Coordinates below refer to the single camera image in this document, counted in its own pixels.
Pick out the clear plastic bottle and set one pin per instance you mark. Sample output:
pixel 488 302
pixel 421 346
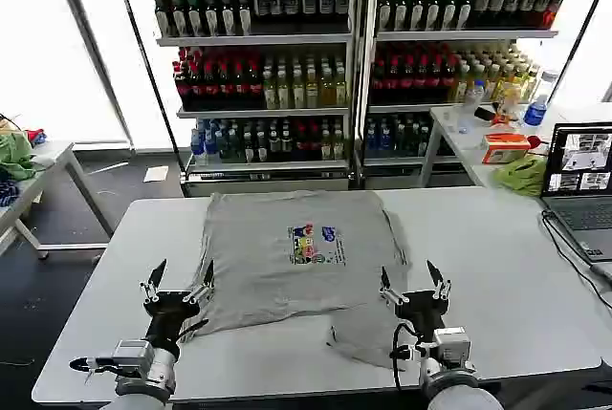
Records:
pixel 473 97

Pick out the white desk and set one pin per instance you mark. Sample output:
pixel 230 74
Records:
pixel 454 137

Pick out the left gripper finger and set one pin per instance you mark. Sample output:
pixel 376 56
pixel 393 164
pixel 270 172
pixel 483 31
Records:
pixel 206 281
pixel 154 281

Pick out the blue-capped water bottle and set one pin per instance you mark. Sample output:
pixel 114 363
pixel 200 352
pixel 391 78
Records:
pixel 535 111

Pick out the grey printed T-shirt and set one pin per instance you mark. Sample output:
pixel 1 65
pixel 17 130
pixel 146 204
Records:
pixel 268 266

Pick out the orange cardboard box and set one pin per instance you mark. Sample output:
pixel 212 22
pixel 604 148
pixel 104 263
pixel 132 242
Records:
pixel 504 149

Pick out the grey side table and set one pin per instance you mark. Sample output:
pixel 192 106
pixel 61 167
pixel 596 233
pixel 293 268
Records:
pixel 52 161

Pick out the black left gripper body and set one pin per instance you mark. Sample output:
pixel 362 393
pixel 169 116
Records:
pixel 169 314

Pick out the shelf rack with bottles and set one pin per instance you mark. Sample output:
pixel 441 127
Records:
pixel 444 47
pixel 258 71

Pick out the white paper sheet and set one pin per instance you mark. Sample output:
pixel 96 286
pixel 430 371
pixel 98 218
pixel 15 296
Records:
pixel 156 174

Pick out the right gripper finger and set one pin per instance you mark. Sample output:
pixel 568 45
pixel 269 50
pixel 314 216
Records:
pixel 386 286
pixel 439 283

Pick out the small red item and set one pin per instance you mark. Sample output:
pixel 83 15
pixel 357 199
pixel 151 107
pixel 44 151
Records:
pixel 36 136

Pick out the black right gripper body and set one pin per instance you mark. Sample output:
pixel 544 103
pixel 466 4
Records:
pixel 423 309

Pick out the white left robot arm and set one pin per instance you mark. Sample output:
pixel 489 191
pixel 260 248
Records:
pixel 138 372

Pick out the crumpled green cloth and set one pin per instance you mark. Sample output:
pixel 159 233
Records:
pixel 521 176

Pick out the grey open laptop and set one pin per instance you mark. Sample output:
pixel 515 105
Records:
pixel 581 190

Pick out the blue patterned cloth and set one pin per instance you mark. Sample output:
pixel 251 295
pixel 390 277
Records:
pixel 7 192

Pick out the green cloth with yellow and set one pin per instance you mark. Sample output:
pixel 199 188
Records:
pixel 16 157

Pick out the orange packet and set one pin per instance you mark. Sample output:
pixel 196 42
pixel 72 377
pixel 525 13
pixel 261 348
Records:
pixel 506 111

